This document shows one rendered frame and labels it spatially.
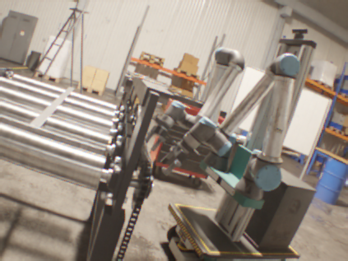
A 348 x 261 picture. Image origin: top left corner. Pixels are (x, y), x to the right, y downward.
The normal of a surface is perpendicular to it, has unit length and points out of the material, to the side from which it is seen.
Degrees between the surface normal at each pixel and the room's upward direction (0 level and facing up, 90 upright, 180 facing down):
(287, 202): 90
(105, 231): 90
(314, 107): 90
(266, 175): 95
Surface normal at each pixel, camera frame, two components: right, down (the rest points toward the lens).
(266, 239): 0.30, 0.28
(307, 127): -0.28, 0.08
